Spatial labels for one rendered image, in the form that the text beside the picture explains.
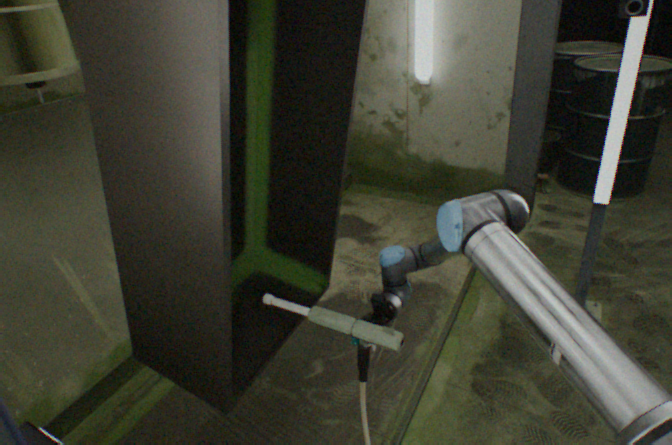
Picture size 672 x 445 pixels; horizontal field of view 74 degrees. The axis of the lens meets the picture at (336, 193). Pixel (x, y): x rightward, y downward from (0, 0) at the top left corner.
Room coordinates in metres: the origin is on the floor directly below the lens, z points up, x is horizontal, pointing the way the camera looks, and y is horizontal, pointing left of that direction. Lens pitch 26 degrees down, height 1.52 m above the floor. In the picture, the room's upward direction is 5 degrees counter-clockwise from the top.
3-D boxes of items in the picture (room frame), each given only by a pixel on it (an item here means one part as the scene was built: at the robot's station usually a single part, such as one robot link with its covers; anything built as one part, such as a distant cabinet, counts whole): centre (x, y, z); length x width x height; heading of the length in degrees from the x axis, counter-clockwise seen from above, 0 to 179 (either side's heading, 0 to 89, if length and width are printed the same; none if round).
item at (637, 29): (1.59, -1.08, 1.02); 0.06 x 0.02 x 0.83; 59
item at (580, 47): (3.56, -2.02, 0.86); 0.54 x 0.54 x 0.01
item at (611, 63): (2.92, -1.93, 0.86); 0.54 x 0.54 x 0.01
